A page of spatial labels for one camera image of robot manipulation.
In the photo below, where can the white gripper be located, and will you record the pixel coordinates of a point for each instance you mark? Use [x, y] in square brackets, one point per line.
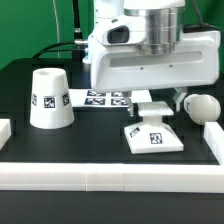
[119, 61]

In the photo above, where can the white lamp base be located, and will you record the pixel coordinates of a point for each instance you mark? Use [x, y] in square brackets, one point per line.
[151, 135]

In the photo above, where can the white lamp bulb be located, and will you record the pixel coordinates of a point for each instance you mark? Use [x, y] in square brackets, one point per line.
[202, 108]

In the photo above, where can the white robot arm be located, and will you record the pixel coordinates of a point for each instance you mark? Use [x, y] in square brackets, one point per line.
[149, 47]

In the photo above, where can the white lamp shade cone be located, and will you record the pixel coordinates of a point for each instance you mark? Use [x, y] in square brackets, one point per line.
[50, 99]

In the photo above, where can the white marker tag sheet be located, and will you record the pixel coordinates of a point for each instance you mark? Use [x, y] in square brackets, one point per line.
[89, 98]

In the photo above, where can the white front border bar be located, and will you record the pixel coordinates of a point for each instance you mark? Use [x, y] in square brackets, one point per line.
[112, 177]

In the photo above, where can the white left border bar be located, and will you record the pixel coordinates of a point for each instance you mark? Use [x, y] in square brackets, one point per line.
[5, 132]

